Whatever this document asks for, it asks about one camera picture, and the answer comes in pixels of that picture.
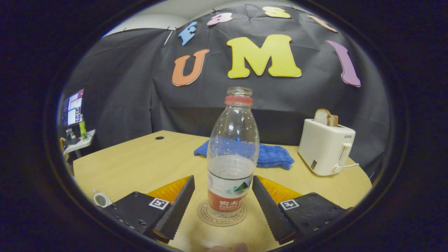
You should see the white ceramic teacup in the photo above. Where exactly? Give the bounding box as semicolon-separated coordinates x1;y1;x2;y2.
92;189;113;208

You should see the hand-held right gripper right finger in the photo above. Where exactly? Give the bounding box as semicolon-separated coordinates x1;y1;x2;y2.
252;175;350;244

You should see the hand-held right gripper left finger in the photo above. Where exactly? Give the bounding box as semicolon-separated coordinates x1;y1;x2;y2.
102;175;195;242

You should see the white toaster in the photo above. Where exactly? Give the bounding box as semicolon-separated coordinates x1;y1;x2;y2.
298;119;356;176

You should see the black backdrop cloth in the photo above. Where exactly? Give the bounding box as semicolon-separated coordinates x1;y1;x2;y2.
58;3;391;175

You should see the computer monitor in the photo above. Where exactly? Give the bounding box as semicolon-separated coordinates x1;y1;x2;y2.
62;89;84;127

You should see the clear plastic water bottle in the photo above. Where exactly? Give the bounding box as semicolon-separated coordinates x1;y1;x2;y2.
206;87;260;218

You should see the round brown coaster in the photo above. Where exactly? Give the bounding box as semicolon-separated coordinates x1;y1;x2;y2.
197;199;248;227

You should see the white side table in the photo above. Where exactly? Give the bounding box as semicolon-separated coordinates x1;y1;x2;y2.
63;129;96;154

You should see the blue towel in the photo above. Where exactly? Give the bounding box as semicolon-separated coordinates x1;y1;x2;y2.
194;137;295;170

